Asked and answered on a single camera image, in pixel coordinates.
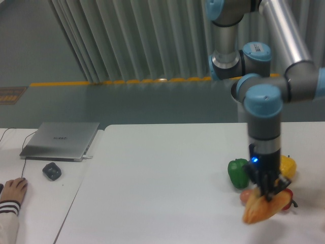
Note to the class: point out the triangular orange bread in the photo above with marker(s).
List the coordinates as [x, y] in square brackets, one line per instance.
[258, 209]

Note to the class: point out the white laptop dongle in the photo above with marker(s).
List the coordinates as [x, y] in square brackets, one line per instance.
[86, 157]

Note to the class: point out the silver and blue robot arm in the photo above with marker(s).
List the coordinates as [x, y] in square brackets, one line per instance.
[261, 95]

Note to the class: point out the green bell pepper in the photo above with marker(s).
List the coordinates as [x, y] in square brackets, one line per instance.
[237, 175]

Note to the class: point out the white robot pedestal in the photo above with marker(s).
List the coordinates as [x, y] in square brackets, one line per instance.
[241, 113]

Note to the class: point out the grey pleated curtain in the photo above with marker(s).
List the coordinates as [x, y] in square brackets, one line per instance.
[138, 40]

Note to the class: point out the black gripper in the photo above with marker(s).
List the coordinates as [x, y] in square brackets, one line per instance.
[263, 170]

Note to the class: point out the white sleeve forearm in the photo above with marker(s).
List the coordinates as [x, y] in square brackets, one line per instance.
[9, 221]

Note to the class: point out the yellow bell pepper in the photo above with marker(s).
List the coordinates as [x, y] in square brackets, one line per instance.
[288, 167]

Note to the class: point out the silver closed laptop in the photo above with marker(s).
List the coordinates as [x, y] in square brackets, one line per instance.
[60, 141]

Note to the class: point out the person's hand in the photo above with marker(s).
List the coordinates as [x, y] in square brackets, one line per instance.
[14, 190]

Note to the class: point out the brown egg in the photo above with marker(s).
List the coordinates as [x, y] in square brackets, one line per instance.
[244, 196]

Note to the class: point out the red bell pepper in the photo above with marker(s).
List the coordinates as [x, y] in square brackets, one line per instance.
[292, 202]

